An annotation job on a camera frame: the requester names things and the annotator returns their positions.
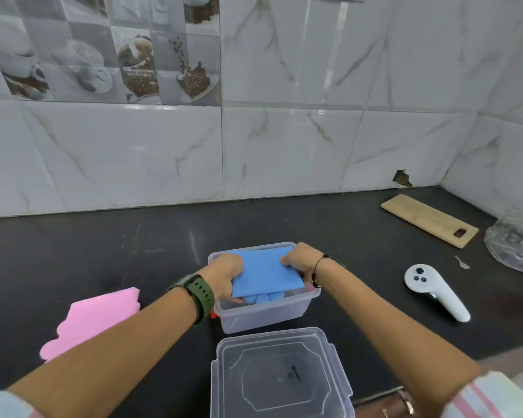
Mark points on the small white plastic piece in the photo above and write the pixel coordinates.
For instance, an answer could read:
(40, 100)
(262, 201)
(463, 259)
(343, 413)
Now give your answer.
(462, 263)

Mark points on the white handheld controller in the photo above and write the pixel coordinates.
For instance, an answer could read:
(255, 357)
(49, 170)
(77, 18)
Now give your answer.
(444, 300)

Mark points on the small red item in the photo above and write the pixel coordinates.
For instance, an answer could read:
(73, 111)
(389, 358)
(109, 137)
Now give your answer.
(213, 314)

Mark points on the pink foam sheet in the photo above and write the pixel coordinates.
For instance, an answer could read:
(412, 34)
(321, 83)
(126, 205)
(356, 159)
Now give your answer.
(91, 322)

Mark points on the green wrist watch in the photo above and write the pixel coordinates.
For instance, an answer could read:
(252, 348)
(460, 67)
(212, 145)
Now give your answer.
(200, 298)

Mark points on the wooden cutting board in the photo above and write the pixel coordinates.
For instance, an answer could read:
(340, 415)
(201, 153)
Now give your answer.
(427, 218)

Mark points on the person's left fingers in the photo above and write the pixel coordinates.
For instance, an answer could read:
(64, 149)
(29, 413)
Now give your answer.
(235, 270)

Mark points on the person's right hand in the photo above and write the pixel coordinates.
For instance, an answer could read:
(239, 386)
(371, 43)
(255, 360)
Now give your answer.
(303, 259)

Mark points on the person's left forearm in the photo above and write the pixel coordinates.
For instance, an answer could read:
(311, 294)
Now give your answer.
(113, 343)

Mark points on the person's striped sleeve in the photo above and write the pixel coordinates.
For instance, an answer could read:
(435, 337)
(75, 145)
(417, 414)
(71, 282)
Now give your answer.
(492, 398)
(6, 407)

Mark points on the person's striped left sleeve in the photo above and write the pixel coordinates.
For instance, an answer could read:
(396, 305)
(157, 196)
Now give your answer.
(6, 407)

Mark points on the person's right fingers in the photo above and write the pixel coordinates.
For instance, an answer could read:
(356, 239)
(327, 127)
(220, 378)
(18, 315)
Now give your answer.
(290, 259)

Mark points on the person's left hand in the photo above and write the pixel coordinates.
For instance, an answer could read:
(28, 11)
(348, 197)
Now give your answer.
(220, 276)

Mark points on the blue cloth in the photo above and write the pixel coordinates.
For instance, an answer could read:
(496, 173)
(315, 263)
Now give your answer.
(266, 272)

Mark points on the person's striped right sleeve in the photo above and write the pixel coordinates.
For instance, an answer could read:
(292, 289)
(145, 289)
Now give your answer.
(492, 398)

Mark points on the clear plastic bottle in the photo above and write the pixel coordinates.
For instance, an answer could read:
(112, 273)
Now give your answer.
(516, 243)

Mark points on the person's right forearm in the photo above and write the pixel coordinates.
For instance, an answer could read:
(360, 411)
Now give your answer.
(388, 335)

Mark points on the clear plastic container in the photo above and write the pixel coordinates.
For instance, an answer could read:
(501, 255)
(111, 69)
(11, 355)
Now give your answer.
(266, 315)

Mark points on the clear plastic container lid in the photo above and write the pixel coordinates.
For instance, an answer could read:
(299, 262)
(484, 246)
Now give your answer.
(279, 378)

